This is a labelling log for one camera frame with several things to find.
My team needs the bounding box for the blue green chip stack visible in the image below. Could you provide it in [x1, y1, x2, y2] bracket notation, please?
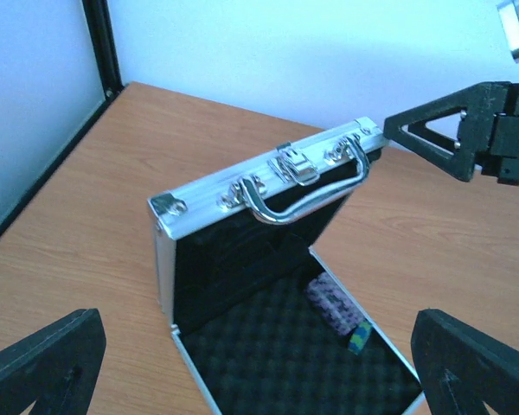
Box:
[347, 320, 373, 354]

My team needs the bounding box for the purple poker chip stack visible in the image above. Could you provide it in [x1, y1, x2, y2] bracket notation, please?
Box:
[304, 272, 365, 337]

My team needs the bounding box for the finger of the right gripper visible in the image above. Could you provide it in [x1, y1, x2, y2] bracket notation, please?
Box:
[383, 81, 515, 182]

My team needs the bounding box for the aluminium poker case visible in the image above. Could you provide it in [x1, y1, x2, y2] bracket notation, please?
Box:
[148, 117, 424, 414]

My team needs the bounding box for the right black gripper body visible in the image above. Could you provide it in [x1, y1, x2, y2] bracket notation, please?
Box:
[477, 83, 519, 186]

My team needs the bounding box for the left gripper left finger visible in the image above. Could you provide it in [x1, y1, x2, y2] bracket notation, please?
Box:
[0, 309, 106, 414]

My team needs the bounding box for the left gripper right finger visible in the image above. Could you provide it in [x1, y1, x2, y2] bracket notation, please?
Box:
[411, 309, 519, 414]

